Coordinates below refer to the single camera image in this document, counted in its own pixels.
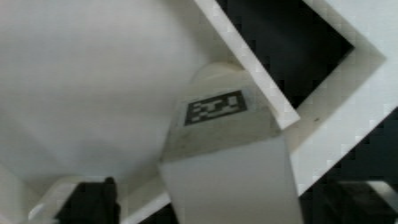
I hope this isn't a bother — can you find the white L-shaped fence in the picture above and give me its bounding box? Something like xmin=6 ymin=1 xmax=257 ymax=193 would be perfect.
xmin=285 ymin=0 xmax=398 ymax=191

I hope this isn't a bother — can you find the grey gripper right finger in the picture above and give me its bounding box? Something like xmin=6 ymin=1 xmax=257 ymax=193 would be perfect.
xmin=339 ymin=181 xmax=398 ymax=224

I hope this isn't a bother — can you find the white square tabletop part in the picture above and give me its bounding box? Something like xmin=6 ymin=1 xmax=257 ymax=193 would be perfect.
xmin=0 ymin=0 xmax=303 ymax=224

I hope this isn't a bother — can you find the white leg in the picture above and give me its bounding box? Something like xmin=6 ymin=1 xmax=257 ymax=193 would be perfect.
xmin=159 ymin=63 xmax=303 ymax=224

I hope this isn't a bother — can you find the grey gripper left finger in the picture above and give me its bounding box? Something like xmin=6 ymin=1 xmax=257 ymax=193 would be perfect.
xmin=24 ymin=176 xmax=120 ymax=224

